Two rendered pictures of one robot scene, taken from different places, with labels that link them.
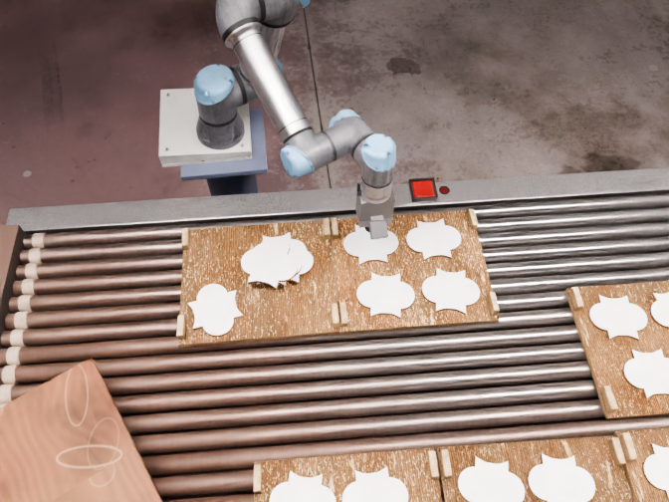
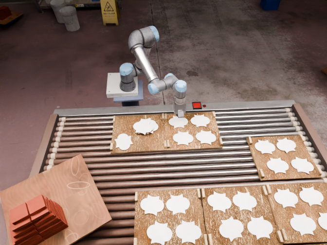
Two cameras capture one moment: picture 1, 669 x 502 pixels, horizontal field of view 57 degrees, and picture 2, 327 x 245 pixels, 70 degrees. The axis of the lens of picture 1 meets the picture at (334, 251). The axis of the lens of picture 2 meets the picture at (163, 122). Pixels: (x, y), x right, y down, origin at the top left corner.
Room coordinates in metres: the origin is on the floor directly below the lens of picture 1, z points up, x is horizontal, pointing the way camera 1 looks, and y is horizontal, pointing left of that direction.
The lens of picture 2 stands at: (-0.28, -0.02, 2.37)
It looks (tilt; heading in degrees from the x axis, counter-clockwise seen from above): 50 degrees down; 2
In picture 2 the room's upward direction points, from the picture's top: straight up
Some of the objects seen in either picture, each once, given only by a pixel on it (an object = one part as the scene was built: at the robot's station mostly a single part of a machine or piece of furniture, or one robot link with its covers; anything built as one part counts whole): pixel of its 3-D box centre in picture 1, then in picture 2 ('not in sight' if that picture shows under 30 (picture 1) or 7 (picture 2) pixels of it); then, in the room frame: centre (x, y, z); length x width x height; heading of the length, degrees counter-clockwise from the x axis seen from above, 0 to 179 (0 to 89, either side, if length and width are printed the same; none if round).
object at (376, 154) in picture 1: (377, 159); (180, 89); (0.92, -0.10, 1.29); 0.09 x 0.08 x 0.11; 33
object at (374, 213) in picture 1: (375, 209); (179, 107); (0.89, -0.10, 1.13); 0.12 x 0.09 x 0.16; 9
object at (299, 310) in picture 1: (258, 279); (138, 132); (0.81, 0.20, 0.93); 0.41 x 0.35 x 0.02; 95
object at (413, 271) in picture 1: (410, 268); (191, 130); (0.84, -0.21, 0.93); 0.41 x 0.35 x 0.02; 95
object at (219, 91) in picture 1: (217, 93); (127, 72); (1.36, 0.35, 1.08); 0.13 x 0.12 x 0.14; 123
